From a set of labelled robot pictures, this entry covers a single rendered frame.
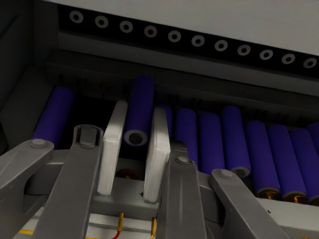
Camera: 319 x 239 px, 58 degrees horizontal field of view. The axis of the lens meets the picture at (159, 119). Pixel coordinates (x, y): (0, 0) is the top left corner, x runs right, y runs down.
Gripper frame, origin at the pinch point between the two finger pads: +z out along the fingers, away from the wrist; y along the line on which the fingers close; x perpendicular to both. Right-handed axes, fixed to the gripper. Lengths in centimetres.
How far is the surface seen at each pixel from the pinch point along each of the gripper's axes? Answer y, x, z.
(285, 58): 11.7, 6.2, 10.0
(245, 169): 8.4, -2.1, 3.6
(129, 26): -2.0, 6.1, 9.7
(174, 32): 1.7, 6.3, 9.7
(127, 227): 0.5, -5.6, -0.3
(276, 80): 11.8, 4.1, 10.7
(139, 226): 1.2, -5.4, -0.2
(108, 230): -0.6, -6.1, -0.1
